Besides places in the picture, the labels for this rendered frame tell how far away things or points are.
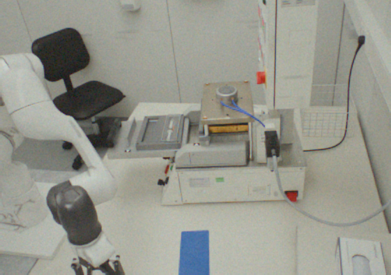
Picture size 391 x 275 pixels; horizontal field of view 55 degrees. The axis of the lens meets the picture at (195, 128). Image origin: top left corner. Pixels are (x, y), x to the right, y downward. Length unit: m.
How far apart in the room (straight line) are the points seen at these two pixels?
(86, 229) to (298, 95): 0.72
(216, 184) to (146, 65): 1.83
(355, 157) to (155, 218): 0.87
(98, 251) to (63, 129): 0.32
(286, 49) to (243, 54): 1.73
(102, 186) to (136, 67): 2.13
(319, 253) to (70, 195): 0.76
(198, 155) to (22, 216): 0.68
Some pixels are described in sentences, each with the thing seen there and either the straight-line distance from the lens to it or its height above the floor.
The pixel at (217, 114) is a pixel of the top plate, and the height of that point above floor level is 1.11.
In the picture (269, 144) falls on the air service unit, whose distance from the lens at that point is 1.17.
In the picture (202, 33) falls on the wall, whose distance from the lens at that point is 2.82.
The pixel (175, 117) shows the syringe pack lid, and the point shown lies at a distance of 1.49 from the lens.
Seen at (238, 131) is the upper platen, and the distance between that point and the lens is 1.32.
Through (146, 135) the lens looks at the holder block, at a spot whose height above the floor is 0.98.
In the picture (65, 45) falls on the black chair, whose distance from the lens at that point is 3.03.
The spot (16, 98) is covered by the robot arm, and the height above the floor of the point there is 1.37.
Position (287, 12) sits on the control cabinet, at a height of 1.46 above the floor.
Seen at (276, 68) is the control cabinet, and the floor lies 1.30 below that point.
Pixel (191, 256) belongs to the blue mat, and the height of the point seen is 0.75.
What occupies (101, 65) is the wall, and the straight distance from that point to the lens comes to 3.20.
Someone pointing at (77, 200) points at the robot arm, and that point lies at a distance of 0.95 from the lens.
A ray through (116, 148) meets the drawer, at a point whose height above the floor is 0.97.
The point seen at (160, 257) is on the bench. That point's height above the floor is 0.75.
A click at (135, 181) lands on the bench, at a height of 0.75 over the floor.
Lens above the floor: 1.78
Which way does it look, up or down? 33 degrees down
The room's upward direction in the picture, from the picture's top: 7 degrees counter-clockwise
